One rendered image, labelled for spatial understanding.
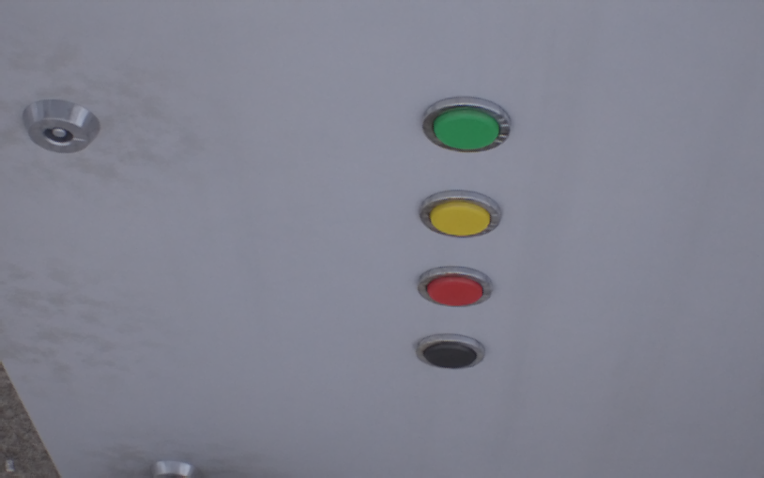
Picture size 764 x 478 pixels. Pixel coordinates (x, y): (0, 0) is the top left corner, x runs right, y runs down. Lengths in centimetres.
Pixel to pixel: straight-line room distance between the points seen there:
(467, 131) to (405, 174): 4
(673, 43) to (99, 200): 23
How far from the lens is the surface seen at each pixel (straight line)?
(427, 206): 58
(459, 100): 52
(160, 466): 85
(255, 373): 73
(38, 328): 72
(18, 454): 176
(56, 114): 55
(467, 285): 62
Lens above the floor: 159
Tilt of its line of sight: 60 degrees down
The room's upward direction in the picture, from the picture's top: 1 degrees counter-clockwise
